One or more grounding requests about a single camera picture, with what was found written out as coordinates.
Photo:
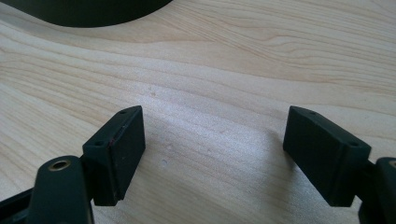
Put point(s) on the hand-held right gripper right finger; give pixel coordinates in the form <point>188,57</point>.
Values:
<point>323,155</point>

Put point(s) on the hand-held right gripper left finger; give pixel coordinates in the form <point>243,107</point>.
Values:
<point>115,158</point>

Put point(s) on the black round object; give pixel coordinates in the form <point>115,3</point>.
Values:
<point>87,12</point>

